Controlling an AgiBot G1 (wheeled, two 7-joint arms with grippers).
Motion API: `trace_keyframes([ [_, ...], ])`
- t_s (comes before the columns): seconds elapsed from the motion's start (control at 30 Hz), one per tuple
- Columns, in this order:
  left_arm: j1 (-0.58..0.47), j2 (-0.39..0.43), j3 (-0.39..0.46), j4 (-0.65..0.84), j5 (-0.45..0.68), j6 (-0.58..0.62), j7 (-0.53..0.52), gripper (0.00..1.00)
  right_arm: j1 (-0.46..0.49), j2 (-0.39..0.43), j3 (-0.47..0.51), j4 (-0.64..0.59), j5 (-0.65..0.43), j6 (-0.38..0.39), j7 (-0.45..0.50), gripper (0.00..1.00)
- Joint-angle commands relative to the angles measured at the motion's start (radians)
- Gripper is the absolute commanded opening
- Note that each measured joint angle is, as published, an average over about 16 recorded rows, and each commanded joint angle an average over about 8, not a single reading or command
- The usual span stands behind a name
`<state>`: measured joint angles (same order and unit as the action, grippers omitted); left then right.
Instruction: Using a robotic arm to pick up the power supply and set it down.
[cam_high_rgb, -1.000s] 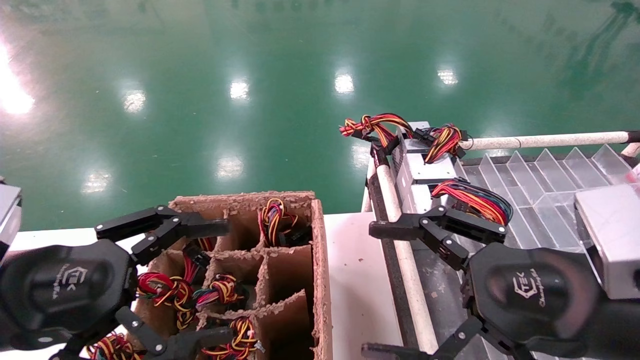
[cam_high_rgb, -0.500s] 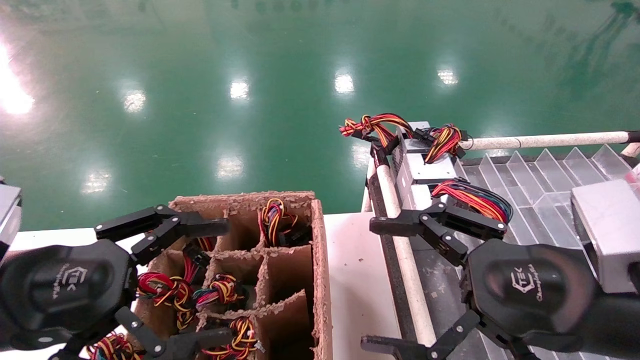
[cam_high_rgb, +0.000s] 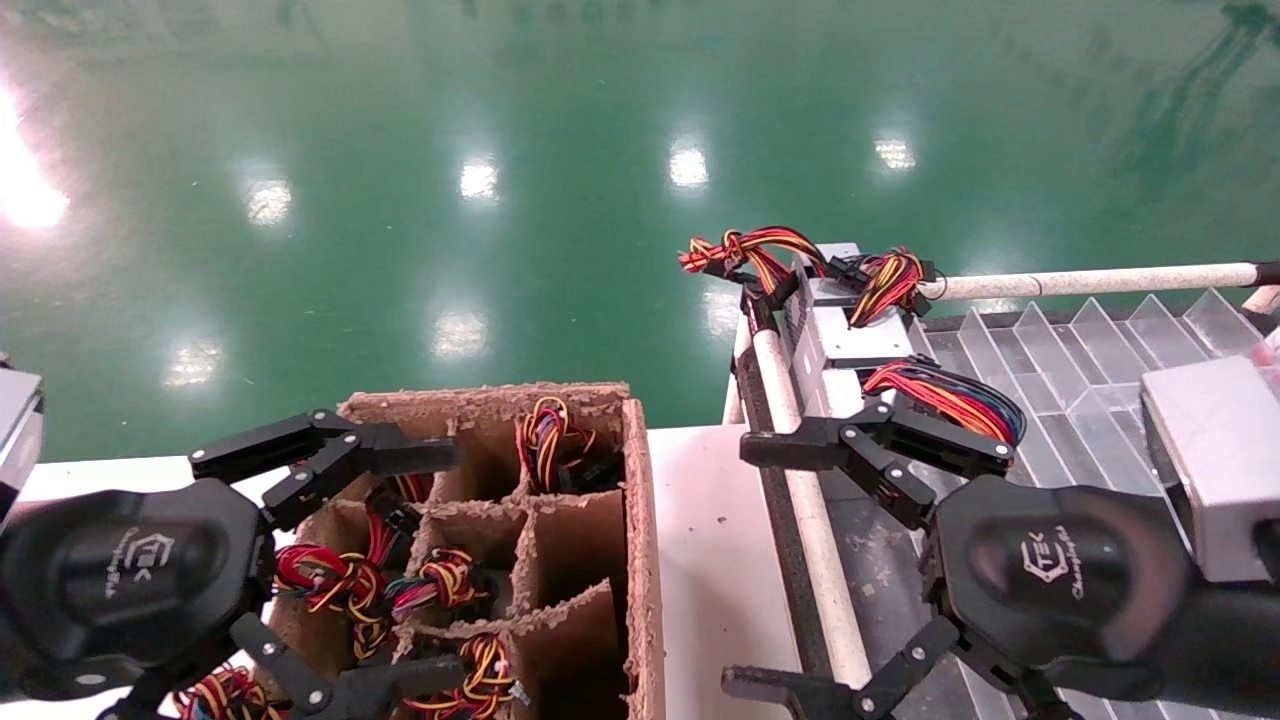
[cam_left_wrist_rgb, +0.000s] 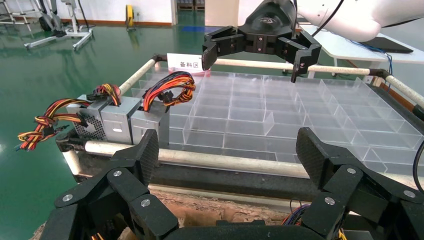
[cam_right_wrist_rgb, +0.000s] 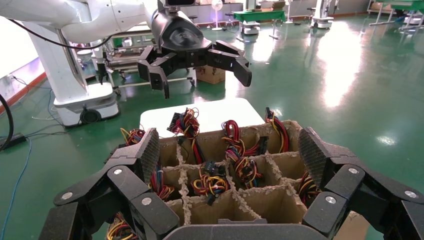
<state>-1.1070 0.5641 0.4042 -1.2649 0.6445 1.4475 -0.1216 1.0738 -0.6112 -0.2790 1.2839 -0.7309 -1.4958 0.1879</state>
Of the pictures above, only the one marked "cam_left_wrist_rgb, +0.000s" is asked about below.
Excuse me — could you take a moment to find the thin blue cable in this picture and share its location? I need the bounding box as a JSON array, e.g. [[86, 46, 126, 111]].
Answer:
[[351, 39, 394, 72]]

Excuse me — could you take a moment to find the black rack edge strip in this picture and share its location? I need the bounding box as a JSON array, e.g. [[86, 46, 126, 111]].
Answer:
[[76, 155, 319, 202]]

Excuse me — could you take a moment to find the black dangling arm cable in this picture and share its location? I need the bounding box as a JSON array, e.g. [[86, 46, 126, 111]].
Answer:
[[412, 139, 424, 195]]

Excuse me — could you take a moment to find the black wheel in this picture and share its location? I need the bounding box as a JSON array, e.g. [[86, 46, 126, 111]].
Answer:
[[39, 16, 67, 38]]

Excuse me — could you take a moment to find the white rack pipe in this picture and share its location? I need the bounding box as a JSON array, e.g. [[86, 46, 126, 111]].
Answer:
[[84, 140, 424, 190], [62, 150, 83, 176], [384, 75, 424, 110], [211, 57, 372, 76], [118, 58, 157, 97]]

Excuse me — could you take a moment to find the white table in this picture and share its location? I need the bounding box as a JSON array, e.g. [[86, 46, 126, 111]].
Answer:
[[298, 24, 424, 80]]

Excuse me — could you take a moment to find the brown cardboard divider box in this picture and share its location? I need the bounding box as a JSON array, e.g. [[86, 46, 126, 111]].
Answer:
[[29, 190, 289, 240]]

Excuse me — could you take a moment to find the white sign with characters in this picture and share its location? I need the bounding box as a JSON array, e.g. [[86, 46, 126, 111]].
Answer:
[[166, 52, 213, 73]]

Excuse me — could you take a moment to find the thin black cable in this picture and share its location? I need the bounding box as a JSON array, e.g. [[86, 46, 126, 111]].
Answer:
[[311, 0, 345, 37]]

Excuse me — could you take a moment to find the clear acrylic divider tray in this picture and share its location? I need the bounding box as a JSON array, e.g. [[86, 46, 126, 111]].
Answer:
[[130, 67, 424, 167]]

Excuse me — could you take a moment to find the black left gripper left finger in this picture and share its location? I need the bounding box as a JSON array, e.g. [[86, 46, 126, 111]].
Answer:
[[54, 128, 180, 240]]

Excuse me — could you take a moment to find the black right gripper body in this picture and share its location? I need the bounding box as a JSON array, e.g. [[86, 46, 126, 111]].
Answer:
[[236, 0, 299, 56]]

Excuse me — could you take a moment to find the black laptop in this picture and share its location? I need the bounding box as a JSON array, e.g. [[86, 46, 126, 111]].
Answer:
[[361, 36, 415, 55]]

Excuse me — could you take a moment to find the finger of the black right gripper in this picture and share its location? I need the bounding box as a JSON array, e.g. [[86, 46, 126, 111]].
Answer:
[[201, 25, 248, 72], [277, 30, 323, 84]]

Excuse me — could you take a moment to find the white metal stand frame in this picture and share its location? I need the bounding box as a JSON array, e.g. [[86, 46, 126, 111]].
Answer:
[[23, 0, 95, 51]]

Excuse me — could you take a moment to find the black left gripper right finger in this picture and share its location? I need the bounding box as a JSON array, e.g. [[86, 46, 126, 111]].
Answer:
[[295, 127, 424, 240]]

